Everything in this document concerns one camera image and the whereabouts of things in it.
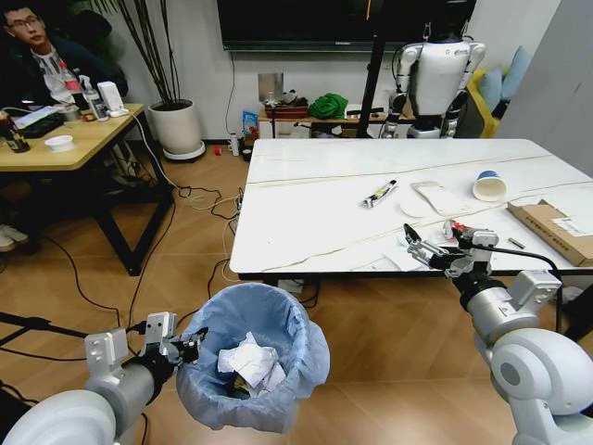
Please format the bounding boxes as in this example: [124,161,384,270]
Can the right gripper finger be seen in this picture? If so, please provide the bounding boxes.
[402,222,465,271]
[451,226,474,255]

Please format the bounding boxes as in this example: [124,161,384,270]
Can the trash bin with blue liner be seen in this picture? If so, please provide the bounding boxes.
[174,281,331,435]

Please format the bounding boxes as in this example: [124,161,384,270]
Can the red and clear wrapper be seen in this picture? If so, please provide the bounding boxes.
[441,218,472,242]

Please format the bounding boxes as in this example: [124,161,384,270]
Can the white tissue sheet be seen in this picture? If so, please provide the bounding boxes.
[370,231,447,273]

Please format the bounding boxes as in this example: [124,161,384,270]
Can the round white paper lid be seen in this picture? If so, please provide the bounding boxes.
[396,194,430,219]

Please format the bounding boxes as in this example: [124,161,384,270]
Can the white flat pouch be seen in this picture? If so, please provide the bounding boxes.
[410,180,470,217]

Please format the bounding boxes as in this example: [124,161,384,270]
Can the blue and white paper cup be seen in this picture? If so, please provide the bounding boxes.
[471,170,509,203]

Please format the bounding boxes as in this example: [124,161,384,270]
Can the dark yellow wrapper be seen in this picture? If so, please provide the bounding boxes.
[229,375,251,399]

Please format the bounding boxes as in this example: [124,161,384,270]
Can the crumpled white paper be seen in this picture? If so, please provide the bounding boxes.
[217,331,286,400]

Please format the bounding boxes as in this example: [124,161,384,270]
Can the black and silver tube wrapper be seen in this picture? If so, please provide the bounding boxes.
[361,179,398,210]

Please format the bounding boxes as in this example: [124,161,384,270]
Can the flat brown cardboard box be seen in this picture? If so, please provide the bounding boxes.
[506,197,593,268]

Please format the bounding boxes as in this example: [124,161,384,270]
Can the black tripod legs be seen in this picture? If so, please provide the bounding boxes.
[0,311,92,363]

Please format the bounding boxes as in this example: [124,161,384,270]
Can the yellow armchair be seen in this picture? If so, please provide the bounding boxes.
[464,69,505,139]

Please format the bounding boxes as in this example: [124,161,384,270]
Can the pale blue pillow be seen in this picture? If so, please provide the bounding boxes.
[478,66,505,108]
[500,44,533,103]

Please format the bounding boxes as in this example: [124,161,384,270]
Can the white humanoid robot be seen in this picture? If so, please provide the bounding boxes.
[379,21,487,140]

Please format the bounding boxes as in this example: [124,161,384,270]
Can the green cloth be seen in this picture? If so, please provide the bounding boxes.
[308,92,348,120]

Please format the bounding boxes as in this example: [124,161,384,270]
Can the low wooden bench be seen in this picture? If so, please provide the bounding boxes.
[257,104,418,140]

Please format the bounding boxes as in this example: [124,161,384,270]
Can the black stand pole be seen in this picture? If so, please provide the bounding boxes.
[355,0,388,139]

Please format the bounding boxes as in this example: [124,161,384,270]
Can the white shoe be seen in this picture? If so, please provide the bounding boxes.
[0,223,31,253]

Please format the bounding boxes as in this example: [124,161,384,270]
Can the dark red tray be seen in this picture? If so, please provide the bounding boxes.
[263,104,309,120]

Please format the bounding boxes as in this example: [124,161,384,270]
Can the white plant pot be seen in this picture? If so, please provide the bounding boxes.
[146,97,207,162]

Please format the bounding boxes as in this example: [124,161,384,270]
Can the blue snack bag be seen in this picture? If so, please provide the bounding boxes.
[241,109,261,138]

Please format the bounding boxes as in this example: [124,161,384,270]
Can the silver square box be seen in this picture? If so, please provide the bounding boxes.
[257,72,284,106]

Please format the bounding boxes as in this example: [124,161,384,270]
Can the white bowl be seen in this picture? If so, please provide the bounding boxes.
[44,133,75,154]

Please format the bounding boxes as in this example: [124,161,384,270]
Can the black television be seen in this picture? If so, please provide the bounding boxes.
[216,0,477,53]

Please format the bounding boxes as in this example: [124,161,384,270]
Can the white box-shaped device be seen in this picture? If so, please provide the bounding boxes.
[96,81,130,118]

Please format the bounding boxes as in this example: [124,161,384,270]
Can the dark spray bottle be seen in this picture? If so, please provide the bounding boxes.
[73,68,97,112]

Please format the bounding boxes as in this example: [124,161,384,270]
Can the dark glass bottle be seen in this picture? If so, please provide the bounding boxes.
[0,108,32,155]

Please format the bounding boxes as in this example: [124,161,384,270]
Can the pale blue paper stack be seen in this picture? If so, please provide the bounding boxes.
[11,105,64,130]

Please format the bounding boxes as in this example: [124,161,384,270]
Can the clear bottle with red label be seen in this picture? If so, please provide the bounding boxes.
[57,62,81,107]

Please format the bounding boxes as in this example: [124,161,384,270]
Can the tall dark plant stems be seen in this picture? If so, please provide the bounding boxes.
[115,0,187,107]

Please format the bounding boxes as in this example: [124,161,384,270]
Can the person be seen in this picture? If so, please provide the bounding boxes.
[0,0,130,108]

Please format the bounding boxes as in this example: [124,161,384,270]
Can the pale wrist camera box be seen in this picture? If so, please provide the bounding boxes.
[470,230,499,249]
[145,312,179,347]

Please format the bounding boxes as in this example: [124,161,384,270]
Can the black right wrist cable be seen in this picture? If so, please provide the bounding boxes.
[474,247,564,298]

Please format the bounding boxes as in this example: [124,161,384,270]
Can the white floor cable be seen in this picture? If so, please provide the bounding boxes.
[123,110,242,210]

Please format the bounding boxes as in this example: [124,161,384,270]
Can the wooden desk with black frame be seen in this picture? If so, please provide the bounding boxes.
[0,102,176,277]

